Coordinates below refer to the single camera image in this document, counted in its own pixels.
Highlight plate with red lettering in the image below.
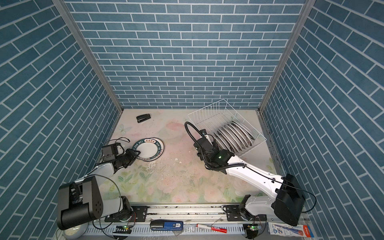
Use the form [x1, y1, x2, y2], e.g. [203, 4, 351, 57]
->
[215, 130, 237, 154]

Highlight plate with green rim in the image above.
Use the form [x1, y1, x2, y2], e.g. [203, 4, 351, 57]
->
[132, 138, 165, 162]

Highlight white wire dish rack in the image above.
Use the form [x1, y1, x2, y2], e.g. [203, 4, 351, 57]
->
[188, 100, 266, 157]

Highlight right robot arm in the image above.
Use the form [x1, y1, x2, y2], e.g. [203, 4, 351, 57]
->
[194, 137, 306, 226]

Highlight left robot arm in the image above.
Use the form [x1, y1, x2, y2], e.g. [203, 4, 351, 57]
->
[57, 149, 141, 230]

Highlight white plate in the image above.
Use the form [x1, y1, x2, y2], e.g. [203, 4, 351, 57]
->
[224, 125, 244, 151]
[227, 124, 249, 148]
[220, 127, 240, 153]
[232, 121, 256, 141]
[231, 122, 252, 146]

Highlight black stapler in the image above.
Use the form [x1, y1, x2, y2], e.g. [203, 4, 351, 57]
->
[136, 114, 151, 123]

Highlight left controller board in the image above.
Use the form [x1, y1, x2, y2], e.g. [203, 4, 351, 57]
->
[113, 226, 132, 235]

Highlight controller board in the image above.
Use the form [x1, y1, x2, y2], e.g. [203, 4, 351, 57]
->
[113, 226, 132, 235]
[243, 224, 262, 235]

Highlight blue black handheld device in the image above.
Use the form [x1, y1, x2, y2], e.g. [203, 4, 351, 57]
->
[150, 220, 184, 231]

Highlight right controller board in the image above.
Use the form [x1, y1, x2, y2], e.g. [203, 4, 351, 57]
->
[243, 224, 262, 235]

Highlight white toothpaste box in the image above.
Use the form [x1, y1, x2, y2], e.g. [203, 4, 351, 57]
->
[267, 222, 315, 238]

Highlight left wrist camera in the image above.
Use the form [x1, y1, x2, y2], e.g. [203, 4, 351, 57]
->
[102, 143, 122, 162]

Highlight aluminium mounting rail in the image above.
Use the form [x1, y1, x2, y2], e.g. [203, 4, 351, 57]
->
[59, 202, 316, 240]

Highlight red handled screwdriver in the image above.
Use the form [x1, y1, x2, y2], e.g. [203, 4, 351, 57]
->
[197, 224, 228, 234]

